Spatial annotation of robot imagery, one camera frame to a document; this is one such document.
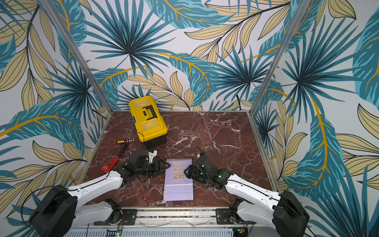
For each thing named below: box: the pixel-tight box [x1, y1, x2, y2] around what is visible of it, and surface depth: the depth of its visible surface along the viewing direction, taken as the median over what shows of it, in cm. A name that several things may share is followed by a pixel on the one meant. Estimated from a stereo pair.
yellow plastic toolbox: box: [128, 95, 169, 146], surface depth 92 cm
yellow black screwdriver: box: [116, 139, 136, 145], surface depth 102 cm
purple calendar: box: [163, 158, 194, 202], surface depth 80 cm
